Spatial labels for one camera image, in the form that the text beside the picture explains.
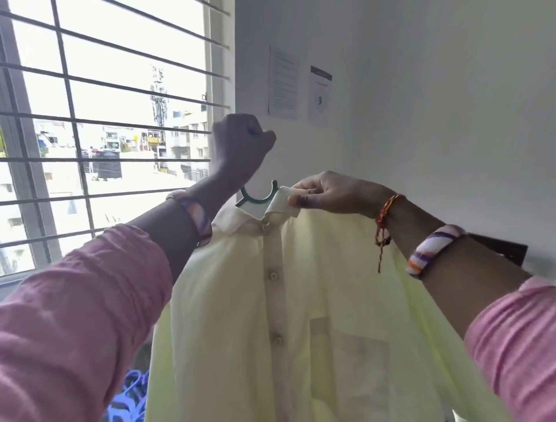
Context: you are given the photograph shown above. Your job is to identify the person's right hand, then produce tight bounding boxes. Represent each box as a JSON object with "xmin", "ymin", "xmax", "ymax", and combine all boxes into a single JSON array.
[{"xmin": 289, "ymin": 170, "xmax": 397, "ymax": 219}]

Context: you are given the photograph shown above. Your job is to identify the person's left hand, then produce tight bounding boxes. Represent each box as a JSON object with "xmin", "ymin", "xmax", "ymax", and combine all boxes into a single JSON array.
[{"xmin": 208, "ymin": 113, "xmax": 277, "ymax": 189}]

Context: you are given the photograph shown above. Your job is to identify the green plastic hanger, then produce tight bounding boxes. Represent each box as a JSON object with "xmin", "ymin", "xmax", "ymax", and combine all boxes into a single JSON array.
[{"xmin": 235, "ymin": 179, "xmax": 281, "ymax": 208}]

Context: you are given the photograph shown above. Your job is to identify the light yellow shirt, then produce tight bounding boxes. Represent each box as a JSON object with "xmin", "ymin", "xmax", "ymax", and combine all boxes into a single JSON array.
[{"xmin": 146, "ymin": 185, "xmax": 514, "ymax": 422}]

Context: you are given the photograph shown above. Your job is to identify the blue floral patterned garment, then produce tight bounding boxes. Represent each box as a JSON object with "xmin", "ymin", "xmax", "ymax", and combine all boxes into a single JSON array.
[{"xmin": 106, "ymin": 369, "xmax": 151, "ymax": 422}]

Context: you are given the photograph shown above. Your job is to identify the person's left forearm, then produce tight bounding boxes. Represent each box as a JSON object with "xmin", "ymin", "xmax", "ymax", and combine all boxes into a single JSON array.
[{"xmin": 126, "ymin": 174, "xmax": 240, "ymax": 283}]

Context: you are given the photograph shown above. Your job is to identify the person's right forearm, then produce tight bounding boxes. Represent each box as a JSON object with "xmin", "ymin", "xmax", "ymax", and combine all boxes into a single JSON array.
[{"xmin": 382, "ymin": 198, "xmax": 533, "ymax": 340}]

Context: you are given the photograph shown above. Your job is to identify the dark wooden bed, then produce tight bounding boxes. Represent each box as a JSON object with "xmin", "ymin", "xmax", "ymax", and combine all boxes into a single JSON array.
[{"xmin": 467, "ymin": 231, "xmax": 529, "ymax": 267}]

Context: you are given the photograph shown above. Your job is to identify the white framed window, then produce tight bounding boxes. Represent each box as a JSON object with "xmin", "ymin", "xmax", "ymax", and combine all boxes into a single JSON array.
[{"xmin": 0, "ymin": 0, "xmax": 237, "ymax": 301}]

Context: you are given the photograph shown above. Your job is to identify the striped orange purple bangle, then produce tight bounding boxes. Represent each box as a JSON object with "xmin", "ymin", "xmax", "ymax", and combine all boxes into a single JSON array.
[{"xmin": 165, "ymin": 190, "xmax": 214, "ymax": 249}]

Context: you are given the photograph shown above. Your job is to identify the plain white paper notice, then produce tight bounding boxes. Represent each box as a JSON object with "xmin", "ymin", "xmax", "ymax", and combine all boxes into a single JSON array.
[{"xmin": 268, "ymin": 45, "xmax": 302, "ymax": 120}]

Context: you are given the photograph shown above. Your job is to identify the white notice with dark header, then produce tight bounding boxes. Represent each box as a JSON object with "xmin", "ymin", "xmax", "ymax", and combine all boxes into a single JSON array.
[{"xmin": 306, "ymin": 64, "xmax": 335, "ymax": 127}]

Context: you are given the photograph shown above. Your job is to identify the striped white purple bangle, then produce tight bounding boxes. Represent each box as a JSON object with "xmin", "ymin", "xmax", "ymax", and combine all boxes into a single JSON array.
[{"xmin": 405, "ymin": 224, "xmax": 467, "ymax": 281}]

